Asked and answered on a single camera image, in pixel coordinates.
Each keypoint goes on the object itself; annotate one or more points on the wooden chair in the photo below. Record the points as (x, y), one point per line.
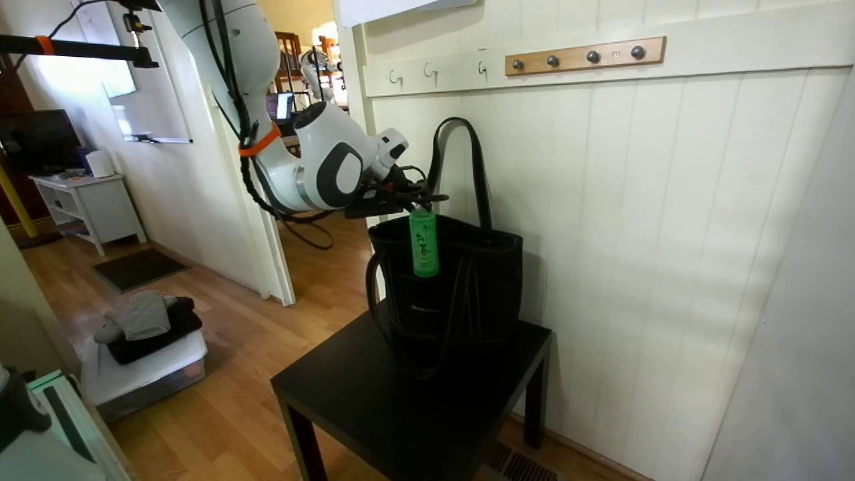
(288, 56)

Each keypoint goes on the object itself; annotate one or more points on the yellow stick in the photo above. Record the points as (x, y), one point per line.
(18, 203)

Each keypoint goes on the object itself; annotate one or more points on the wooden peg rack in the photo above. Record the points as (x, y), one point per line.
(584, 56)

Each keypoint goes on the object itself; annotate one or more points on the black monitor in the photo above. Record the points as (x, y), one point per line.
(44, 139)

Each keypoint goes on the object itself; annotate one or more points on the green plastic bottle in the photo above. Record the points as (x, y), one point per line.
(425, 248)

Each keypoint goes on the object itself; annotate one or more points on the dark door mat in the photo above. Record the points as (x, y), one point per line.
(137, 267)

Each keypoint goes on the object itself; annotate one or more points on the black shoulder bag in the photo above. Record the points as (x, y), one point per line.
(481, 284)

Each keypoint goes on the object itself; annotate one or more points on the black pole with orange tape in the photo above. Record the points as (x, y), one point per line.
(88, 48)

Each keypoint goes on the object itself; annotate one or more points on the black folded cloth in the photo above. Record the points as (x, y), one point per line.
(183, 323)

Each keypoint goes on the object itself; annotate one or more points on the white small cabinet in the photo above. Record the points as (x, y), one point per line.
(98, 210)

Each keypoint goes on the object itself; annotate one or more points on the white flat box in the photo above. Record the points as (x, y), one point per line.
(134, 374)

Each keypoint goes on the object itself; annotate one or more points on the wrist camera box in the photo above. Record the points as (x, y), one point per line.
(393, 144)

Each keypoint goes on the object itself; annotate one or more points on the grey folded cloth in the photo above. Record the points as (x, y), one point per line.
(143, 315)

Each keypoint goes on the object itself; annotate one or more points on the black side table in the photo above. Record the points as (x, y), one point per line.
(392, 402)

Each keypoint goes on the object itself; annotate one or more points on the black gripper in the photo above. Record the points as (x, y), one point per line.
(386, 196)

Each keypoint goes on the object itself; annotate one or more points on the metal wall hook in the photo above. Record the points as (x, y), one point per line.
(430, 71)
(397, 79)
(481, 68)

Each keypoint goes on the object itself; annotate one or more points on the floor vent grille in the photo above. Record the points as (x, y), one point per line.
(525, 467)

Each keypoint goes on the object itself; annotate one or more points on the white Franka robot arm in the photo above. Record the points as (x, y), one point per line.
(284, 168)

